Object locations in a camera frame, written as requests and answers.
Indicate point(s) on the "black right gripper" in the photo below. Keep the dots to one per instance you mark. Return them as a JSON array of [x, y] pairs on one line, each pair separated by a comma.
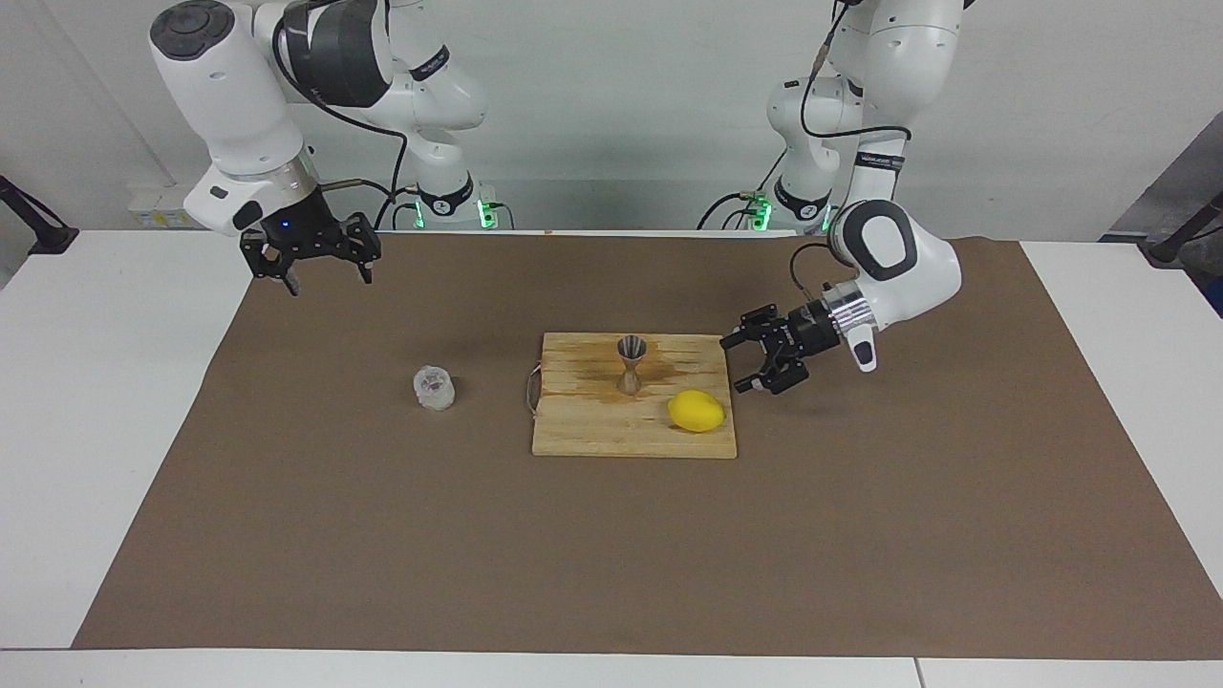
[[296, 225]]

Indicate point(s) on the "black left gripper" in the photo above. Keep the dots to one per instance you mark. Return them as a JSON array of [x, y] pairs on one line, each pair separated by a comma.
[[812, 330]]

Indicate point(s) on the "metal double jigger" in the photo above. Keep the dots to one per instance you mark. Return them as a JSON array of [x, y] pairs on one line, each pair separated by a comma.
[[632, 349]]

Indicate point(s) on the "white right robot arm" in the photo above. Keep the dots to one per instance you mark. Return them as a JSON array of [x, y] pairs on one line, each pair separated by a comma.
[[229, 105]]

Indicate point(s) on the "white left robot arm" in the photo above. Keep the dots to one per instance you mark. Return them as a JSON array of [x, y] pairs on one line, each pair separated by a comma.
[[898, 258]]

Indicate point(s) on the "yellow lemon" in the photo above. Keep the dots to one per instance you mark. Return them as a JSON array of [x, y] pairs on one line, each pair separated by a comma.
[[696, 411]]

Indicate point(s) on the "wooden cutting board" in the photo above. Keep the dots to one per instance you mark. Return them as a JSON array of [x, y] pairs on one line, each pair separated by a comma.
[[592, 430]]

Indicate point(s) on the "black clamp stand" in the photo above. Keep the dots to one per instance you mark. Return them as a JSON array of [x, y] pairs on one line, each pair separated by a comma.
[[1166, 253], [53, 239]]

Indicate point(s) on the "brown table mat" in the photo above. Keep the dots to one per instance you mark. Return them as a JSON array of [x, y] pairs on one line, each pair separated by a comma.
[[382, 535]]

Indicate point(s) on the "dark blue object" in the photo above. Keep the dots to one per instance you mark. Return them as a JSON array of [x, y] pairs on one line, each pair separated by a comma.
[[1216, 296]]

